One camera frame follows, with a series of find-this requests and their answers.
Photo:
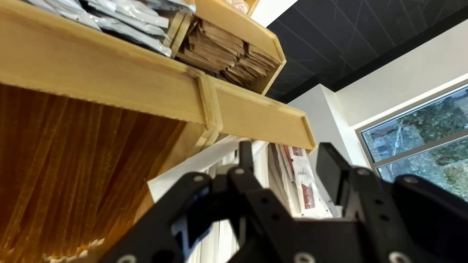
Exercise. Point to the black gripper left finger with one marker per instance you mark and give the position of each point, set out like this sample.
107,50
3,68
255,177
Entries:
253,205

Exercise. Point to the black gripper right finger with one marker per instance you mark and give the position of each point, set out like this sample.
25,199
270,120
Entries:
389,219

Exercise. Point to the clear plastic bags bundle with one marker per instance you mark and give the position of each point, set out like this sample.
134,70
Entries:
297,170

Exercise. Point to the large window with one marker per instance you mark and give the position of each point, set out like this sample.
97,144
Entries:
425,126

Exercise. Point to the brown paper packets pile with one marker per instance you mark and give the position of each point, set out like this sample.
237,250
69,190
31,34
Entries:
220,49

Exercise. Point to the bamboo tiered organizer rack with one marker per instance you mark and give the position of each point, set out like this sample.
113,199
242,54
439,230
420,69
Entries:
97,73

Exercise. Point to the grey foil packets pile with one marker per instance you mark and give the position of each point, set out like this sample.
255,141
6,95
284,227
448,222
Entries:
126,19

